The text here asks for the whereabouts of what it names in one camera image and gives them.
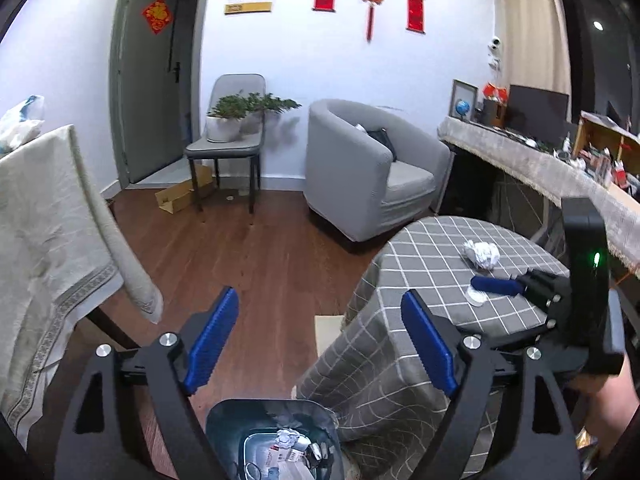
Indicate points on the beige patterned cloth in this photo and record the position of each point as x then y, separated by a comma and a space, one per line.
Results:
50, 210

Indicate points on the small blue globe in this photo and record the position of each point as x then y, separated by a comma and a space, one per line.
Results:
463, 108

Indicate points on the beige curtain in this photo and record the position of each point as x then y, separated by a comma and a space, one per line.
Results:
530, 25

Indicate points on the red diamond door decoration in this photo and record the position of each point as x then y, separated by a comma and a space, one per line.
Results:
157, 16

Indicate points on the small white paper ball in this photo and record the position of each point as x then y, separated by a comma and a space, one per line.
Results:
481, 254

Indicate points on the large white paper ball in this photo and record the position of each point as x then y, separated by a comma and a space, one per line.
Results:
287, 437

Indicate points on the white paper wad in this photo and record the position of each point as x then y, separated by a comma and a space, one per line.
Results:
475, 296

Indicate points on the flat cardboard box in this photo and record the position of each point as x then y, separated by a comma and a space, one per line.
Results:
180, 192

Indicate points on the dark trash bin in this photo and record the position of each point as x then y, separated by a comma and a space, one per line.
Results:
225, 425

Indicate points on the wooden desk organizer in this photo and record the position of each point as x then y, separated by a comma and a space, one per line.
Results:
605, 140

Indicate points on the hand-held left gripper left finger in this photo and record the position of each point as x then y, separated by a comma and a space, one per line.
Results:
215, 340

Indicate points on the grey checked tablecloth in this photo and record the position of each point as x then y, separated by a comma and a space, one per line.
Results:
425, 250

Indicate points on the white plastic bag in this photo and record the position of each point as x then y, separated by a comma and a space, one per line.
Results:
20, 120

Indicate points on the grey door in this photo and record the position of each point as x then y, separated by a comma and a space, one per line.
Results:
145, 110

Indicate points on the grey dining chair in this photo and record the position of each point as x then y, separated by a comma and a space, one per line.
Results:
235, 85

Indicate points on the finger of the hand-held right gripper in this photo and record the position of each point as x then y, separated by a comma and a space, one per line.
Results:
495, 286

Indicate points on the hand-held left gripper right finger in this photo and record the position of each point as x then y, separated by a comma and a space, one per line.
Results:
430, 345

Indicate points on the white cardboard packaging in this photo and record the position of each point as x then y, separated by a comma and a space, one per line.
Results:
287, 460

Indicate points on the grey armchair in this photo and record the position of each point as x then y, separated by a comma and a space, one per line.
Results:
350, 170

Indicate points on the black monitor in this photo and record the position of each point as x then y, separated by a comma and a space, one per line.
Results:
537, 112

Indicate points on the beige fringed desk cloth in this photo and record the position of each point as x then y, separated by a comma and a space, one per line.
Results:
525, 160

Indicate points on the small red flags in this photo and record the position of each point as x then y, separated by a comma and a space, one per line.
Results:
495, 91

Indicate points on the white security camera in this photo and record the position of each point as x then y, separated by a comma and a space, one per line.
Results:
495, 50

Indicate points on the cardboard sheet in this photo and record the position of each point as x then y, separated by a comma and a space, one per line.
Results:
327, 332

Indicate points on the person's right hand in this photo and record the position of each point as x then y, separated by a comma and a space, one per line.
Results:
615, 410

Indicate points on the brown wooden box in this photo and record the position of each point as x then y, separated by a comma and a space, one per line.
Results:
495, 114

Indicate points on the potted plant white pot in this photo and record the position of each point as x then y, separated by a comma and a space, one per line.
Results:
222, 127
270, 102

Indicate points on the picture frame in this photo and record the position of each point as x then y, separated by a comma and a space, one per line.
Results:
464, 91

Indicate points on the black handbag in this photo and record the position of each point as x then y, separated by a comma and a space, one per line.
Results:
382, 142

